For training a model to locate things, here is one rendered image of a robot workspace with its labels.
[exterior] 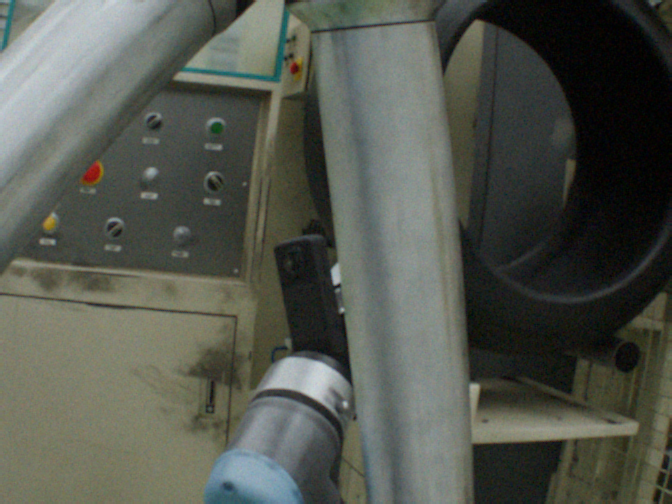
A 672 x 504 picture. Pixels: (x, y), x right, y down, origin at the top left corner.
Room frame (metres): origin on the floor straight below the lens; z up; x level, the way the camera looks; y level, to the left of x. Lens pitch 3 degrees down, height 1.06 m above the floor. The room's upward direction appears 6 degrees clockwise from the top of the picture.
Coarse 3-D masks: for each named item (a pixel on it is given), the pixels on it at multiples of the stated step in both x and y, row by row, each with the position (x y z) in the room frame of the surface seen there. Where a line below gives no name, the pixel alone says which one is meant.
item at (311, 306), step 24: (288, 240) 0.84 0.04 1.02; (312, 240) 0.83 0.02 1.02; (288, 264) 0.84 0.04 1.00; (312, 264) 0.83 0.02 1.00; (288, 288) 0.84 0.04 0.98; (312, 288) 0.83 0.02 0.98; (288, 312) 0.85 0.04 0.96; (312, 312) 0.83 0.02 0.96; (336, 312) 0.84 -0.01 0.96; (312, 336) 0.83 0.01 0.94; (336, 336) 0.83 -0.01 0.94
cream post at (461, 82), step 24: (480, 24) 1.46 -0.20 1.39; (456, 48) 1.44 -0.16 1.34; (480, 48) 1.46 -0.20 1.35; (456, 72) 1.44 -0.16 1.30; (456, 96) 1.45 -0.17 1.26; (456, 120) 1.45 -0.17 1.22; (456, 144) 1.45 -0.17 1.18; (456, 168) 1.45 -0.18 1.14; (456, 192) 1.45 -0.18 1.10; (360, 456) 1.45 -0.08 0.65; (360, 480) 1.43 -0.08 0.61
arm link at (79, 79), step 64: (64, 0) 0.56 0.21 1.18; (128, 0) 0.56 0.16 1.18; (192, 0) 0.59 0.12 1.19; (256, 0) 0.67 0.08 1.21; (0, 64) 0.53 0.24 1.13; (64, 64) 0.53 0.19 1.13; (128, 64) 0.56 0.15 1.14; (0, 128) 0.50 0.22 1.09; (64, 128) 0.53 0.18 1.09; (0, 192) 0.50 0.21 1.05; (64, 192) 0.56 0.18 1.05; (0, 256) 0.51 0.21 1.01
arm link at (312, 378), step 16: (272, 368) 0.80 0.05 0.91; (288, 368) 0.79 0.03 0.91; (304, 368) 0.79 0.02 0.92; (320, 368) 0.79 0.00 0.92; (272, 384) 0.78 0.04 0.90; (288, 384) 0.77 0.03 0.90; (304, 384) 0.77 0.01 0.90; (320, 384) 0.77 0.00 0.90; (336, 384) 0.78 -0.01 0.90; (320, 400) 0.76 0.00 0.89; (336, 400) 0.78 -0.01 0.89; (352, 400) 0.79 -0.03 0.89; (336, 416) 0.77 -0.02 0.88; (352, 416) 0.80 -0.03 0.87
